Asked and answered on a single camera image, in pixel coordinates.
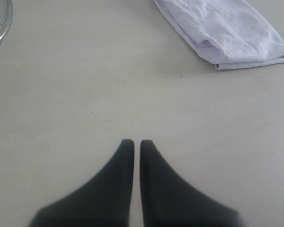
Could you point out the white t-shirt with red print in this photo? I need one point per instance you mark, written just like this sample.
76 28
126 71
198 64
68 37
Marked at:
230 34

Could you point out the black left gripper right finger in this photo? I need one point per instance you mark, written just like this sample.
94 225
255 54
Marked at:
169 201

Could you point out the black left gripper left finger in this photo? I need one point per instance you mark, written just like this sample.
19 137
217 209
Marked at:
104 201

